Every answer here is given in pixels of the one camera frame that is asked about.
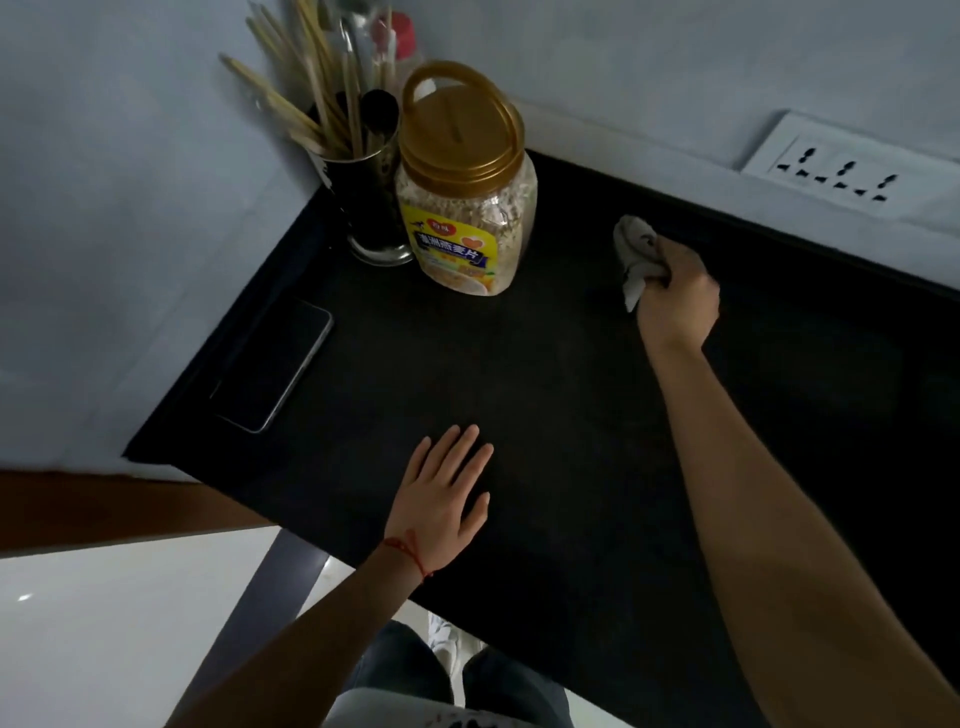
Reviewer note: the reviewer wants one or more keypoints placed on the person's left hand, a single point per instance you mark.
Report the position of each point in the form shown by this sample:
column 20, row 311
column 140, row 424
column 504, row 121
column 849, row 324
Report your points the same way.
column 442, row 510

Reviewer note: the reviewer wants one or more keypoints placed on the person's right hand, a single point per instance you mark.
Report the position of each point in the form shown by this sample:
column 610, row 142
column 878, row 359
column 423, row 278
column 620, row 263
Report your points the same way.
column 682, row 307

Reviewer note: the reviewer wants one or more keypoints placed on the grey cleaning rag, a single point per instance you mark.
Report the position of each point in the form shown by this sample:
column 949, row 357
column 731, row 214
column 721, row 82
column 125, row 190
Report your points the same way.
column 634, row 247

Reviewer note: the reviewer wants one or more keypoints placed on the clear oatmeal jar gold lid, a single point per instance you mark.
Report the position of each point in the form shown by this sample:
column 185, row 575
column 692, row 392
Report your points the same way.
column 465, row 150

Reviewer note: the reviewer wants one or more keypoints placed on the person's left forearm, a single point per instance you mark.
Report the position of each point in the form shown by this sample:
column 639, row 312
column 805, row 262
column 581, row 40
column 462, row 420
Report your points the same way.
column 300, row 660

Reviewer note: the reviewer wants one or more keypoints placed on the person's right forearm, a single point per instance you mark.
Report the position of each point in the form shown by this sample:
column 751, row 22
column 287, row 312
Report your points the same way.
column 787, row 562

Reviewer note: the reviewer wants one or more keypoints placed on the black stone countertop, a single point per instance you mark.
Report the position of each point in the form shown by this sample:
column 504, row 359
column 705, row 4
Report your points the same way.
column 562, row 450

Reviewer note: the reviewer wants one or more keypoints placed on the white sneaker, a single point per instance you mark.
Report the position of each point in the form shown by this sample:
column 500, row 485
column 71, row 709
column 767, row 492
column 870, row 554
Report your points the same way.
column 448, row 637

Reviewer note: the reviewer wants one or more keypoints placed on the dark blue jeans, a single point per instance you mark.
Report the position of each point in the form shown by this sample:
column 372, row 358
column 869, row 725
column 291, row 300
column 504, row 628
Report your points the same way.
column 405, row 660

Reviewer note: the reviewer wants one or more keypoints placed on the white printed t-shirt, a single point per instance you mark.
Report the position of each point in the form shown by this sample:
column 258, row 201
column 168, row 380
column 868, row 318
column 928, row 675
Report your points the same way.
column 390, row 712

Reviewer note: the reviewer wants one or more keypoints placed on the black smartphone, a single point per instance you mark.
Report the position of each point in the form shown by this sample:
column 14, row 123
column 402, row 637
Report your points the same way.
column 274, row 364

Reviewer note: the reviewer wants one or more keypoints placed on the perforated metal utensil holder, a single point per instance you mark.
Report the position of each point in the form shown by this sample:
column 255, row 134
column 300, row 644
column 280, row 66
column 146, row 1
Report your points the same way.
column 367, row 202

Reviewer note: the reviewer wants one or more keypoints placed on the brown wooden panel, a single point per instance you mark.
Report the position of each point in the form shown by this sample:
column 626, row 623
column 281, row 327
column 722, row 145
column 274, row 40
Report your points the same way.
column 112, row 514

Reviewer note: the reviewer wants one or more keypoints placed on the white bottle red cap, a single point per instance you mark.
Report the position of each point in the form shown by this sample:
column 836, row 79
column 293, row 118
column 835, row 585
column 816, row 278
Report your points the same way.
column 405, row 37

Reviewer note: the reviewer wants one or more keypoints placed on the steel ladle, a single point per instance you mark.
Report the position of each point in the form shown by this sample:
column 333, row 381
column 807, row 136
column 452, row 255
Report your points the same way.
column 349, row 22

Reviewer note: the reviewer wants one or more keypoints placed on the white wall socket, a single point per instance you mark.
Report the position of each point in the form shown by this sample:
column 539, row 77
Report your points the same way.
column 847, row 169

